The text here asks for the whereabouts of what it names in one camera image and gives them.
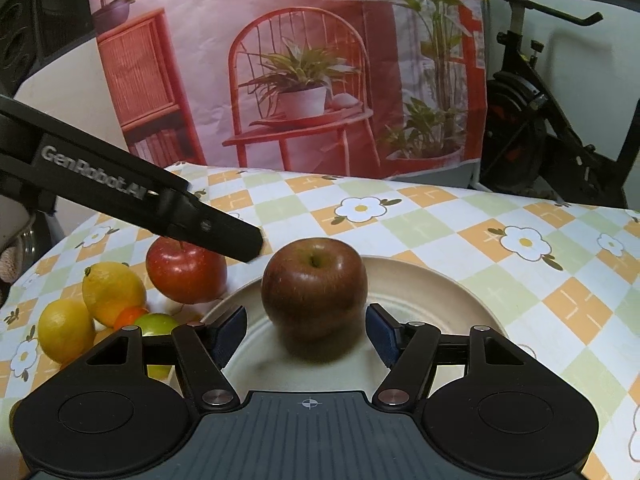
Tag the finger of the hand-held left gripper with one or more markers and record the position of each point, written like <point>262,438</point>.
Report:
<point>220,232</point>

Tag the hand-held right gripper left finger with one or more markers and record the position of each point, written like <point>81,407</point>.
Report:
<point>232,329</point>

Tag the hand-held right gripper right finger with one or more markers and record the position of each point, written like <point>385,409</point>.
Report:
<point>380,332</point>

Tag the beige round plate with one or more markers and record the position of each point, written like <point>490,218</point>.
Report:
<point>440,295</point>

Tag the green apple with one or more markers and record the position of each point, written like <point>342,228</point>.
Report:
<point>157,324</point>

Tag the dark red apple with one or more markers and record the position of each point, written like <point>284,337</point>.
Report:
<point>312,290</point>

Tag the orange mandarin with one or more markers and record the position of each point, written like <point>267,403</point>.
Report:
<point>130,317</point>

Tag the yellow lemon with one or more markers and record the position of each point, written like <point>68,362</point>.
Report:
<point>112,292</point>
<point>65,330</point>

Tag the bright red apple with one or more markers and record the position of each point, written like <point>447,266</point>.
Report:
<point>185,277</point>

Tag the checked floral tablecloth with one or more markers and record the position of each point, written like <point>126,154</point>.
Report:
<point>450,220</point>

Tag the black exercise bike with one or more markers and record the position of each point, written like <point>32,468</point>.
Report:
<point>520,125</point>

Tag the wall poster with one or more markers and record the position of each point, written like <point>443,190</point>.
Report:
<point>225,10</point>

